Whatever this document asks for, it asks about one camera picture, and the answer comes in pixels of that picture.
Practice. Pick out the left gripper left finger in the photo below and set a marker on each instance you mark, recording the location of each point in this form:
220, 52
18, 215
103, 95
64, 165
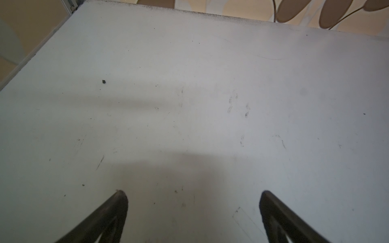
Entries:
104, 225

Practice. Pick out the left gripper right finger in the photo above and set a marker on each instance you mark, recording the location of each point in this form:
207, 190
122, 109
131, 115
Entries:
282, 225

